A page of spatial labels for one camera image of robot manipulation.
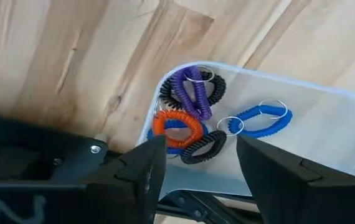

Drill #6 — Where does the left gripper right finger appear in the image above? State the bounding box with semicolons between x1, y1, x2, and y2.
235;134;355;224

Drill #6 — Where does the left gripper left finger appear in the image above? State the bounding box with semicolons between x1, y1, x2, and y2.
0;134;168;224

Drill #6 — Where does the blue coil wristband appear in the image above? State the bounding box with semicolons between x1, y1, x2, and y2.
146;119;210;156
216;98;294;140

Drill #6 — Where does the orange coil wristband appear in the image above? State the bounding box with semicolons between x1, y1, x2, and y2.
151;108;204;149

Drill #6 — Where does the black coil wristband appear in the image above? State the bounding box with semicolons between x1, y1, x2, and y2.
179;129;228;166
159;70;227;110

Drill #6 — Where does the small clear plastic container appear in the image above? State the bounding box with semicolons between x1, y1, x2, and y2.
136;60;355;200

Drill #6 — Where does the purple coil wristband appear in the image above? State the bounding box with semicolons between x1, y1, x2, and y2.
170;65;214;122

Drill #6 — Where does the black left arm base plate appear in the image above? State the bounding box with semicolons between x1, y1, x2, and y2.
0;105;109;185

